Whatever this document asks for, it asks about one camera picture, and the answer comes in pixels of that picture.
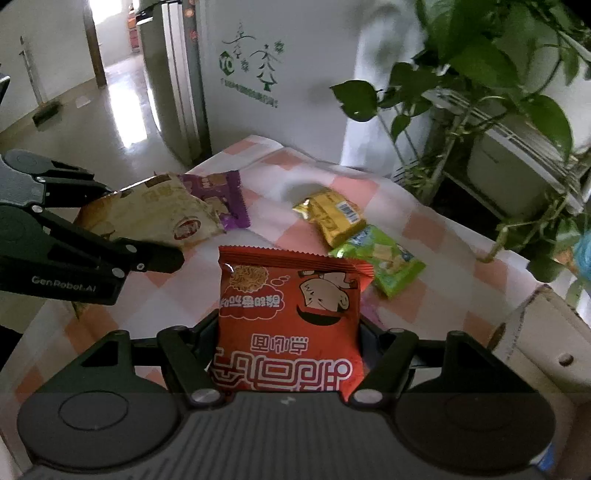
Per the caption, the white refrigerator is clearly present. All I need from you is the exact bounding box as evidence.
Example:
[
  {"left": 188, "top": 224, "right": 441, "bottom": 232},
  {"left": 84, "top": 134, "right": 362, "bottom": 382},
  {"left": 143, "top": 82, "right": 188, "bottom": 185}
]
[{"left": 196, "top": 0, "right": 370, "bottom": 167}]

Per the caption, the blue tape roll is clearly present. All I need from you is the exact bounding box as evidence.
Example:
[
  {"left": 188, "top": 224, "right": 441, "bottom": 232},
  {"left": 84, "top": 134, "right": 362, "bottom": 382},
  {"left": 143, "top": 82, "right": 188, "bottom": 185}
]
[{"left": 573, "top": 235, "right": 591, "bottom": 278}]

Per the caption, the white plant pot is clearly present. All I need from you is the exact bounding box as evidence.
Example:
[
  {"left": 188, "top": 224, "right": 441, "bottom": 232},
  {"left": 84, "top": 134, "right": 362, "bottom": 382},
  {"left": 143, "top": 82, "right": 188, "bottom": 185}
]
[{"left": 489, "top": 28, "right": 591, "bottom": 116}]

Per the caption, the broom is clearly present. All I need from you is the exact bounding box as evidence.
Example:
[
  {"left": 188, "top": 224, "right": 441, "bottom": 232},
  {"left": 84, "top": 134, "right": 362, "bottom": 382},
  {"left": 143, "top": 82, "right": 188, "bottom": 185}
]
[{"left": 18, "top": 36, "right": 63, "bottom": 127}]

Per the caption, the cream bread packet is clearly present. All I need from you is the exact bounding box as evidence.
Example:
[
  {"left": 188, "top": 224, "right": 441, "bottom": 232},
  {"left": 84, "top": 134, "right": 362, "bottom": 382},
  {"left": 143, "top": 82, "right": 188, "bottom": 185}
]
[{"left": 74, "top": 172, "right": 227, "bottom": 245}]

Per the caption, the white metal plant stand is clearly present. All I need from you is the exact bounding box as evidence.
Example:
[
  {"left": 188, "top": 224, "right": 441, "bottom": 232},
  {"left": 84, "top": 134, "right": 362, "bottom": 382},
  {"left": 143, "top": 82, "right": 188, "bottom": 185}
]
[{"left": 392, "top": 88, "right": 591, "bottom": 217}]

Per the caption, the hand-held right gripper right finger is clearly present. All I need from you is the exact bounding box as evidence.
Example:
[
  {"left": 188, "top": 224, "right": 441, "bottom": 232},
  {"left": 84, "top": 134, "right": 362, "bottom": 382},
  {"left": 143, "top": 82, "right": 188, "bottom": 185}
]
[{"left": 350, "top": 313, "right": 533, "bottom": 408}]

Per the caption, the brown cardboard box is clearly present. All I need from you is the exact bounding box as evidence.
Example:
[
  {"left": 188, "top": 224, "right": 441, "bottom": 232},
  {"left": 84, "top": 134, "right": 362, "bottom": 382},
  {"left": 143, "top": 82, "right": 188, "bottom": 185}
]
[{"left": 487, "top": 285, "right": 591, "bottom": 480}]

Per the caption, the green trailing pothos plant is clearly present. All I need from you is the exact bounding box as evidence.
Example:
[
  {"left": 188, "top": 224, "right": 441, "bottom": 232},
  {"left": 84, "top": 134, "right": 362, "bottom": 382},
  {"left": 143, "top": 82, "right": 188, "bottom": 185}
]
[{"left": 330, "top": 0, "right": 591, "bottom": 305}]

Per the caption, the green snack packet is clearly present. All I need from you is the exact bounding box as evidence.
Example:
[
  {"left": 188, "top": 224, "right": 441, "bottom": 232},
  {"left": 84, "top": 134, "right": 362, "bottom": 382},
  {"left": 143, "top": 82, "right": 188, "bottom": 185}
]
[{"left": 329, "top": 225, "right": 426, "bottom": 299}]

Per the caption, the red noodle snack packet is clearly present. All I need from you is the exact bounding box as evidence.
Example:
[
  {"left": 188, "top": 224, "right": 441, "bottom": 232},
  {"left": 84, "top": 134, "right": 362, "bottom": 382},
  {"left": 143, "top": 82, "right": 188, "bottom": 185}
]
[{"left": 206, "top": 246, "right": 376, "bottom": 403}]

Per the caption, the pink checked tablecloth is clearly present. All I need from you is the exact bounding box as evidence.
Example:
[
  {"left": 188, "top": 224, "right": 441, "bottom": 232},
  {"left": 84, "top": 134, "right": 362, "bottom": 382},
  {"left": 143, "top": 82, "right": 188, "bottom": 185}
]
[{"left": 0, "top": 135, "right": 541, "bottom": 416}]

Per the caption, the purple snack packet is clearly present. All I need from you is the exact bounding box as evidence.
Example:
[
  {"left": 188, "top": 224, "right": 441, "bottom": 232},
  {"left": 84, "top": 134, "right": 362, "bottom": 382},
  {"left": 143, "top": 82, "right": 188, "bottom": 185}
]
[{"left": 179, "top": 170, "right": 251, "bottom": 232}]

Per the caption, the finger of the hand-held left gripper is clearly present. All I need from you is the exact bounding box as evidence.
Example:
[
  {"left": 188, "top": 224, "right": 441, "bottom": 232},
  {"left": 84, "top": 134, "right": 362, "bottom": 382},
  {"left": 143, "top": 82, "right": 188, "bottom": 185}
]
[
  {"left": 34, "top": 208, "right": 185, "bottom": 274},
  {"left": 44, "top": 161, "right": 112, "bottom": 208}
]

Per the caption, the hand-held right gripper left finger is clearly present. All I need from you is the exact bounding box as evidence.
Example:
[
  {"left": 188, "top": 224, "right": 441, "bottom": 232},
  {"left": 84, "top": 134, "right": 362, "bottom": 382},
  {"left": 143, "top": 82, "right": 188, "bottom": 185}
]
[{"left": 45, "top": 309, "right": 223, "bottom": 409}]

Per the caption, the grey refrigerator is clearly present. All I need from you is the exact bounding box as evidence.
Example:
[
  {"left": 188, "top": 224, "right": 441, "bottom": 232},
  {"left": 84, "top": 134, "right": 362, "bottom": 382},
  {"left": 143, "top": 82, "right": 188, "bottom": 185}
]
[{"left": 136, "top": 0, "right": 213, "bottom": 167}]

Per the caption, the small yellow snack packet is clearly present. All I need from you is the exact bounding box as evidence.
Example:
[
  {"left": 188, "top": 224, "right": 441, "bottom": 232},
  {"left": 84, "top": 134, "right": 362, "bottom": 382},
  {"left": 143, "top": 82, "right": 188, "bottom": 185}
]
[{"left": 292, "top": 188, "right": 368, "bottom": 248}]

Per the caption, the brown door frame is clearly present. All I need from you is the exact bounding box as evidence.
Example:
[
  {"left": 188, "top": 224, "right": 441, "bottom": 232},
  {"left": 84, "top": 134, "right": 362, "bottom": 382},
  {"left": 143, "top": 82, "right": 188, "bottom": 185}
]
[{"left": 83, "top": 0, "right": 108, "bottom": 88}]

